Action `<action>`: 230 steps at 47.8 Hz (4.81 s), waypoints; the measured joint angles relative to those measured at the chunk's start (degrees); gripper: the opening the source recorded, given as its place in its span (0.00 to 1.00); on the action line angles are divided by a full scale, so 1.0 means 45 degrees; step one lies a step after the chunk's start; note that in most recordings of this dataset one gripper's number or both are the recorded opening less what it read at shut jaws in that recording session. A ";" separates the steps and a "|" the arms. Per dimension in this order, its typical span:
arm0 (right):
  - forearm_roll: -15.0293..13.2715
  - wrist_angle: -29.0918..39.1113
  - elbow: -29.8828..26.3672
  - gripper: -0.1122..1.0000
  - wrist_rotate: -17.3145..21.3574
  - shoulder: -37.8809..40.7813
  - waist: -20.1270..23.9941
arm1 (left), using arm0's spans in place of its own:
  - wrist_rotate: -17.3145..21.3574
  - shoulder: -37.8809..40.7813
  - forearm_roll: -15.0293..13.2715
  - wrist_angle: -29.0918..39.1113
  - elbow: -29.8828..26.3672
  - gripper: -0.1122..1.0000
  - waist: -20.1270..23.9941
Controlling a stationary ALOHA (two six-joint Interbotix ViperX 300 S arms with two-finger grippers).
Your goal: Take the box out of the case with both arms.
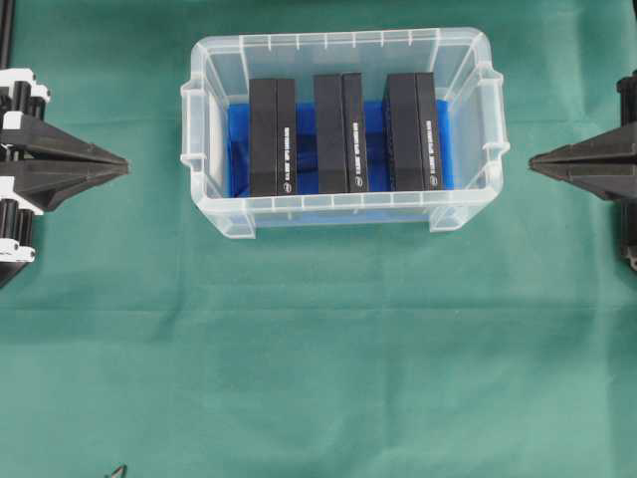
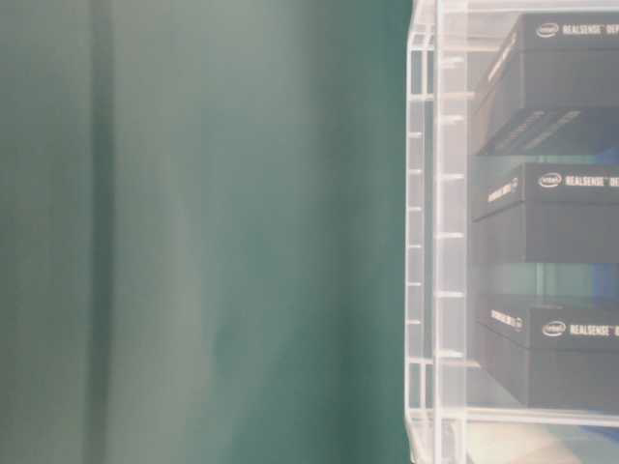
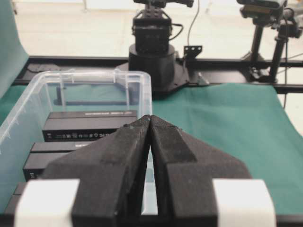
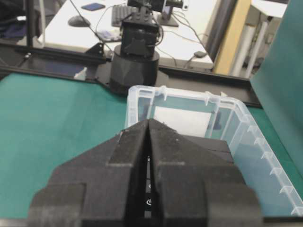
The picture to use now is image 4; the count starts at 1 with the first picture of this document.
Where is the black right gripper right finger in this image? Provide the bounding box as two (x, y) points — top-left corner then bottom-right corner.
(149, 120), (263, 227)

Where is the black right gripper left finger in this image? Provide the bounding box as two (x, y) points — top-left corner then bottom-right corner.
(27, 120), (149, 227)

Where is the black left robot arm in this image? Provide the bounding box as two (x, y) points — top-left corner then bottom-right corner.
(108, 0), (166, 95)

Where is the clear plastic storage case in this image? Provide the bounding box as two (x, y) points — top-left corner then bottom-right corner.
(125, 86), (303, 217)

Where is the green table mat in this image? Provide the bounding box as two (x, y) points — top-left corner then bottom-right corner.
(0, 73), (271, 222)

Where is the dark green side panel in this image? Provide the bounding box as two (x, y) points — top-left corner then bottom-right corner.
(250, 0), (303, 172)

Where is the white desk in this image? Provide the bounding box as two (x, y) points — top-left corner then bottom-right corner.
(40, 0), (214, 69)

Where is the black monitor stand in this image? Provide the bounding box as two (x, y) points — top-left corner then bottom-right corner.
(157, 6), (179, 27)

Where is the black computer mouse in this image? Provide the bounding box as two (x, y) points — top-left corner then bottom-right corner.
(68, 16), (90, 27)

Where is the black keyboard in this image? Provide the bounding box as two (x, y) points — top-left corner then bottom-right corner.
(111, 5), (133, 27)

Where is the black aluminium frame rail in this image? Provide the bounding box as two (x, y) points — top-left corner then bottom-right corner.
(0, 44), (261, 108)

